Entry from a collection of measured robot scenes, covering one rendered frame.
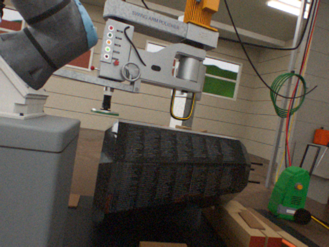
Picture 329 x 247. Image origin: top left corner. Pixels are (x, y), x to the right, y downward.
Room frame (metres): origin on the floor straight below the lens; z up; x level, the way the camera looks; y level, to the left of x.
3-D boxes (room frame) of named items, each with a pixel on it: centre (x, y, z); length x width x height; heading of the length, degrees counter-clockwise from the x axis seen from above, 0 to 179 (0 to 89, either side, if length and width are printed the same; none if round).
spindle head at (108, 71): (1.80, 0.38, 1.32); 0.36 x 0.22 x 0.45; 112
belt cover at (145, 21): (1.90, 0.13, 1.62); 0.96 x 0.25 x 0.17; 112
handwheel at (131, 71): (1.70, 0.29, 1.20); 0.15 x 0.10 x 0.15; 112
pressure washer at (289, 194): (2.53, -1.61, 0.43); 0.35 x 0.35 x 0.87; 88
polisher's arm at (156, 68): (1.90, 0.08, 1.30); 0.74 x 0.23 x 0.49; 112
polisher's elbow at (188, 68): (2.02, -0.16, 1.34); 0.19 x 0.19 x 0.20
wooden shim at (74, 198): (1.97, 0.66, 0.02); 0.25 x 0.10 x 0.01; 13
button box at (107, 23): (1.64, 0.47, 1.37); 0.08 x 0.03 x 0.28; 112
